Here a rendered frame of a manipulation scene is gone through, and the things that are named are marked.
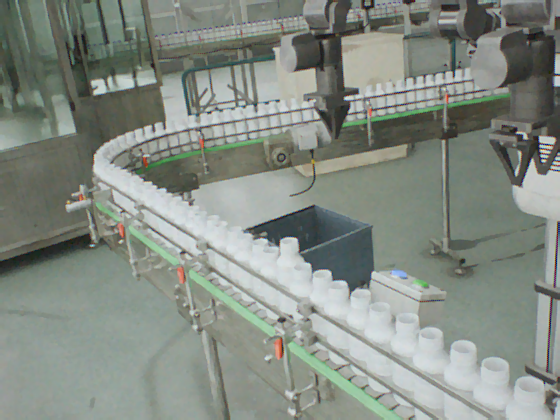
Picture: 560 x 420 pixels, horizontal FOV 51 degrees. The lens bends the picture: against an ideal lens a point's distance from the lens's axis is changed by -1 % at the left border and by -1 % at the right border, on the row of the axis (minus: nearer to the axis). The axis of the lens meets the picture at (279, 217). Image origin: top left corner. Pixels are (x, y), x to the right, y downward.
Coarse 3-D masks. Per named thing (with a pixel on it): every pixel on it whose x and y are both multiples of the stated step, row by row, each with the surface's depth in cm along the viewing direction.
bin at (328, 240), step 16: (304, 208) 213; (320, 208) 213; (256, 224) 203; (272, 224) 207; (288, 224) 211; (304, 224) 215; (320, 224) 216; (336, 224) 207; (352, 224) 199; (368, 224) 192; (272, 240) 209; (304, 240) 217; (320, 240) 219; (336, 240) 184; (352, 240) 188; (368, 240) 192; (304, 256) 179; (320, 256) 182; (336, 256) 186; (352, 256) 190; (368, 256) 194; (336, 272) 188; (352, 272) 192; (368, 272) 196; (352, 288) 194
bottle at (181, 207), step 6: (180, 204) 168; (186, 204) 167; (180, 210) 166; (186, 210) 166; (180, 216) 166; (186, 216) 166; (180, 222) 166; (180, 234) 167; (180, 240) 168; (186, 240) 168; (186, 246) 168
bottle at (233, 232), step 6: (234, 228) 145; (240, 228) 145; (228, 234) 143; (234, 234) 142; (234, 240) 143; (228, 246) 144; (234, 246) 143; (228, 252) 144; (234, 252) 143; (234, 270) 145; (234, 276) 146; (234, 288) 147
